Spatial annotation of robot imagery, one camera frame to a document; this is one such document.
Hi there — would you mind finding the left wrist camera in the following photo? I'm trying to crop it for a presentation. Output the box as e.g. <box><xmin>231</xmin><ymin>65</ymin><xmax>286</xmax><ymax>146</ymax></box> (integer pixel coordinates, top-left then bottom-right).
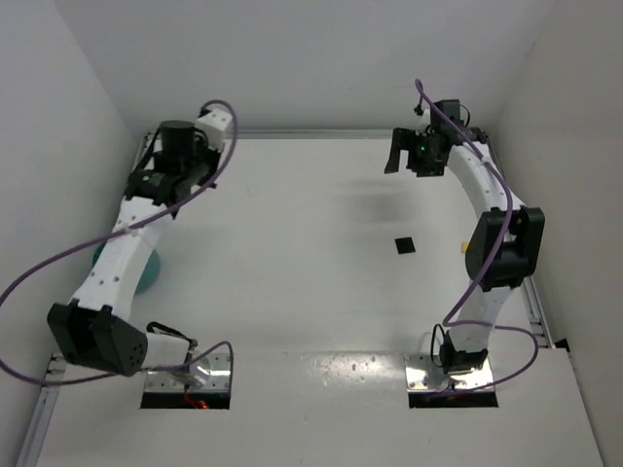
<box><xmin>196</xmin><ymin>109</ymin><xmax>233</xmax><ymax>152</ymax></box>

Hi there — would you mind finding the purple cable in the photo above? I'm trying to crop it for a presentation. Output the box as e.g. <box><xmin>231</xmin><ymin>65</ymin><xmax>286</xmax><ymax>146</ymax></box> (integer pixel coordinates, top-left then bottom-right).
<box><xmin>0</xmin><ymin>99</ymin><xmax>239</xmax><ymax>388</ymax></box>
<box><xmin>413</xmin><ymin>78</ymin><xmax>539</xmax><ymax>398</ymax></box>

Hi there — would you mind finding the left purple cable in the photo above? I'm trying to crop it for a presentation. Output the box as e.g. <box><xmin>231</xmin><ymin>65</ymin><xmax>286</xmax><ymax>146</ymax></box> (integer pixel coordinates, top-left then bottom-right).
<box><xmin>0</xmin><ymin>99</ymin><xmax>239</xmax><ymax>388</ymax></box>

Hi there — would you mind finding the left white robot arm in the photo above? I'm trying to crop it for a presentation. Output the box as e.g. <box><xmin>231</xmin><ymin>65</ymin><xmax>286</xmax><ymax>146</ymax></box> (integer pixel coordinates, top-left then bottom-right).
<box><xmin>47</xmin><ymin>116</ymin><xmax>231</xmax><ymax>377</ymax></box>

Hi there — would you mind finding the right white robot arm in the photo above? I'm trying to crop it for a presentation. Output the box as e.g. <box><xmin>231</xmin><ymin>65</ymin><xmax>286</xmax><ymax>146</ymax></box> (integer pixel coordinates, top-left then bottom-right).
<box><xmin>385</xmin><ymin>99</ymin><xmax>545</xmax><ymax>374</ymax></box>

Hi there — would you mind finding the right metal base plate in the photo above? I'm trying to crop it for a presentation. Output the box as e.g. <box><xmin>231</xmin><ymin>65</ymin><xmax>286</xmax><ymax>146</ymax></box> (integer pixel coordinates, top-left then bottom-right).
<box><xmin>405</xmin><ymin>354</ymin><xmax>494</xmax><ymax>393</ymax></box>

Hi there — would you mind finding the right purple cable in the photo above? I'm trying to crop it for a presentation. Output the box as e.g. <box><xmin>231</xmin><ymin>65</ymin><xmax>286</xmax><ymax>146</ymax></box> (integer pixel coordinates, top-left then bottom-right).
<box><xmin>413</xmin><ymin>78</ymin><xmax>539</xmax><ymax>398</ymax></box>

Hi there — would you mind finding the teal divided round container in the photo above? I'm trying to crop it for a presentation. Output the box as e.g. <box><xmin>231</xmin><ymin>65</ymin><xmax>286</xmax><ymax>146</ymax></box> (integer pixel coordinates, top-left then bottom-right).
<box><xmin>92</xmin><ymin>242</ymin><xmax>162</xmax><ymax>294</ymax></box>

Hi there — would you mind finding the metal base plate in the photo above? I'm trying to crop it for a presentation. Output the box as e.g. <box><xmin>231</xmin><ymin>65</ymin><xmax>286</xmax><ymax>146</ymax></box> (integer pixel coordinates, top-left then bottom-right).
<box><xmin>144</xmin><ymin>353</ymin><xmax>232</xmax><ymax>393</ymax></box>
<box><xmin>405</xmin><ymin>354</ymin><xmax>494</xmax><ymax>393</ymax></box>

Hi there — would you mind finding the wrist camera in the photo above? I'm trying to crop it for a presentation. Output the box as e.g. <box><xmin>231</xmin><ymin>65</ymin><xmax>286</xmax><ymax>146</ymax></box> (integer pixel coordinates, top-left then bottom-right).
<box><xmin>196</xmin><ymin>109</ymin><xmax>233</xmax><ymax>152</ymax></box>
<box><xmin>415</xmin><ymin>108</ymin><xmax>431</xmax><ymax>135</ymax></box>

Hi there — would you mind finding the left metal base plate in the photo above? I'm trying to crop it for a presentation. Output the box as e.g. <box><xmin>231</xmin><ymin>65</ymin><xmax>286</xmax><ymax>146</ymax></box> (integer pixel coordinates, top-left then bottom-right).
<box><xmin>144</xmin><ymin>353</ymin><xmax>232</xmax><ymax>393</ymax></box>

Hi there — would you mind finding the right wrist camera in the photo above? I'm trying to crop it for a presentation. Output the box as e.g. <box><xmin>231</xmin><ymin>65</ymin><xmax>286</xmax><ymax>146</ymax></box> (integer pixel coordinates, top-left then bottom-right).
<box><xmin>415</xmin><ymin>108</ymin><xmax>431</xmax><ymax>135</ymax></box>

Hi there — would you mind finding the black lego plate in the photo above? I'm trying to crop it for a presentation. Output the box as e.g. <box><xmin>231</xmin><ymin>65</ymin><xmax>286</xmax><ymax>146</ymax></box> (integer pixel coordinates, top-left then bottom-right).
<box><xmin>394</xmin><ymin>236</ymin><xmax>416</xmax><ymax>255</ymax></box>

